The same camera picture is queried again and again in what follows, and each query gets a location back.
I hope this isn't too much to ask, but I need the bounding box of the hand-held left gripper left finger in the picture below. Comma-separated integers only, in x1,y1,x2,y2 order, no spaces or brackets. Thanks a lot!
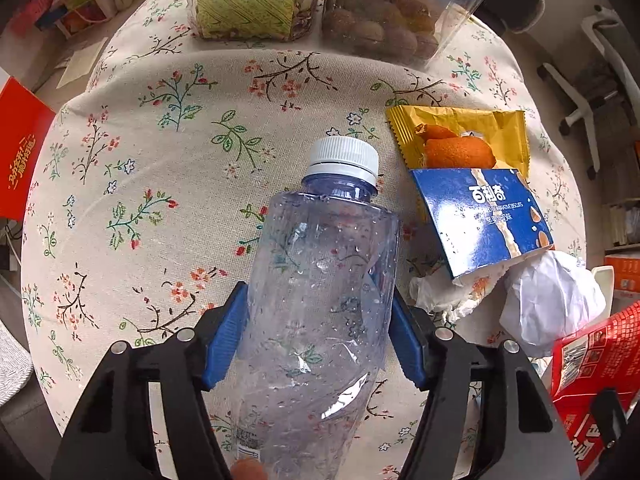
50,281,249,480

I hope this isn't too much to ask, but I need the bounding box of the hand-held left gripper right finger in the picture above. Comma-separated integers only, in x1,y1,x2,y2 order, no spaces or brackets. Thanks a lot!
390,292,581,480

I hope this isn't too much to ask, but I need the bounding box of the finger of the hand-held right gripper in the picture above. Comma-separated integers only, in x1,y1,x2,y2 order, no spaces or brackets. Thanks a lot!
587,388,632,463

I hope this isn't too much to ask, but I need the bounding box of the red snack packet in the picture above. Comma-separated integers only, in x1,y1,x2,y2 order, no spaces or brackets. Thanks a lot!
550,300,640,480

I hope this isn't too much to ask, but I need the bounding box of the clear plastic water bottle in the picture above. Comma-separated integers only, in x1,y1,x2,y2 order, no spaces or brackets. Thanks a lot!
232,136,403,480

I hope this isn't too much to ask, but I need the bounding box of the white trash bin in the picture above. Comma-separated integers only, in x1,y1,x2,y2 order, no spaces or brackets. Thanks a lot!
591,265,616,312

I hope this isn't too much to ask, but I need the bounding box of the person's left hand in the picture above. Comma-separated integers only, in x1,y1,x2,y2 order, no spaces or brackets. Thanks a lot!
230,457,268,480

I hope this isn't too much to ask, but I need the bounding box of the crumpled white paper ball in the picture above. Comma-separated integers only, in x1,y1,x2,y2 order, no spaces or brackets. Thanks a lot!
500,251,607,358

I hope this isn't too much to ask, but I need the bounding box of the orange cardboard box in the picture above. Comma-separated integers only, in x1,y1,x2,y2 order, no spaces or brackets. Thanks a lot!
604,254,640,302

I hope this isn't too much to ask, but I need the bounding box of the blue snack box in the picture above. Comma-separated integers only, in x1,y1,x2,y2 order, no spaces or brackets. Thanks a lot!
409,167,556,287

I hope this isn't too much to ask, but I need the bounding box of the floral tablecloth table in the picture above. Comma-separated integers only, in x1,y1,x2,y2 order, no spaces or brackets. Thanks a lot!
20,0,591,480

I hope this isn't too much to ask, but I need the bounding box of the small orange peel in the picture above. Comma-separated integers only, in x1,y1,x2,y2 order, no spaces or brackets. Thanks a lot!
414,123,460,142

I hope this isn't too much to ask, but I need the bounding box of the grey woven cushion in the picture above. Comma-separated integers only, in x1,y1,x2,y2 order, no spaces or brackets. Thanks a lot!
0,320,34,406

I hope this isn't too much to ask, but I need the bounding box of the yellow snack wrapper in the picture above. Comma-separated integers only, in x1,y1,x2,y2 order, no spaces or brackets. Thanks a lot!
385,105,532,222

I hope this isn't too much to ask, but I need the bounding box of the red gift bag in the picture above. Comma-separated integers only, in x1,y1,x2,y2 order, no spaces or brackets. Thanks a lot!
0,77,57,221

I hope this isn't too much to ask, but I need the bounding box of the white paper sheet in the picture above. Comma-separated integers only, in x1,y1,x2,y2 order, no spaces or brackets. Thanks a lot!
59,36,109,87

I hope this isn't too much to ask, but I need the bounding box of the grey office chair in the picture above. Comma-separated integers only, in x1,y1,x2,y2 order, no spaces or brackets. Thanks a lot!
470,0,640,181

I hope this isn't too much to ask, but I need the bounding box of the clear jar of round snacks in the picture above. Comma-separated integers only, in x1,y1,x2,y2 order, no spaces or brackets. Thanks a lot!
320,0,516,68

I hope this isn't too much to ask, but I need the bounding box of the clear jar with green label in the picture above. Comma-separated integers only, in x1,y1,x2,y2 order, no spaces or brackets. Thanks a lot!
177,0,331,41

